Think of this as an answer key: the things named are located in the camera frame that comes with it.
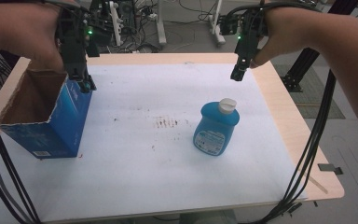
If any person's left hand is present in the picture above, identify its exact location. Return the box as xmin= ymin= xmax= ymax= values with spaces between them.
xmin=21 ymin=0 xmax=67 ymax=73

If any gripper black cable bundle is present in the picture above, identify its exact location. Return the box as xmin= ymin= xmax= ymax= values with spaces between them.
xmin=241 ymin=68 xmax=337 ymax=224
xmin=0 ymin=91 xmax=42 ymax=224

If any black metal frame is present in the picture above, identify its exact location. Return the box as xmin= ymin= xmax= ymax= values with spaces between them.
xmin=280 ymin=0 xmax=358 ymax=93

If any person's right hand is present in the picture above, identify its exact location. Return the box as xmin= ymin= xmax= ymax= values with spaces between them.
xmin=249 ymin=7 xmax=309 ymax=70

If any blue bottle with white cap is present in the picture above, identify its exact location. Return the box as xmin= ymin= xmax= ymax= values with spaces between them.
xmin=192 ymin=97 xmax=241 ymax=158

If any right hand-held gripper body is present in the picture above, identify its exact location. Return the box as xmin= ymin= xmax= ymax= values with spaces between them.
xmin=219 ymin=7 xmax=269 ymax=72

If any dark floor mat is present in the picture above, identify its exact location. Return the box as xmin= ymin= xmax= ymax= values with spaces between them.
xmin=273 ymin=63 xmax=346 ymax=120

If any right gripper black cable bundle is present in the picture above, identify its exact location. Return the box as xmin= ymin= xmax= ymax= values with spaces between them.
xmin=241 ymin=68 xmax=337 ymax=224

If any white table mat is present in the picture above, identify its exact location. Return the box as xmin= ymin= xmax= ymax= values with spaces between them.
xmin=0 ymin=63 xmax=308 ymax=224

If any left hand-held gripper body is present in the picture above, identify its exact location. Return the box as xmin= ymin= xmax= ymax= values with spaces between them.
xmin=55 ymin=0 xmax=115 ymax=83

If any left gripper black cable bundle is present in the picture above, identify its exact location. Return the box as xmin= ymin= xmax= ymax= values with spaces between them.
xmin=0 ymin=91 xmax=42 ymax=224

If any blue cardboard box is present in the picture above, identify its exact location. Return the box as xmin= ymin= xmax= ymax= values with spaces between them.
xmin=0 ymin=66 xmax=94 ymax=160

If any tangle of black floor cables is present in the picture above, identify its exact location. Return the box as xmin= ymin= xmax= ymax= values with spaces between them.
xmin=117 ymin=0 xmax=160 ymax=54

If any grey tape piece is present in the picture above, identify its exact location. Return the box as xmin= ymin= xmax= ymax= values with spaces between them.
xmin=317 ymin=162 xmax=344 ymax=176

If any white stand leg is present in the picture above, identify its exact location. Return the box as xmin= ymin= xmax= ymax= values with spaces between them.
xmin=154 ymin=0 xmax=168 ymax=47
xmin=107 ymin=0 xmax=125 ymax=48
xmin=209 ymin=0 xmax=227 ymax=45

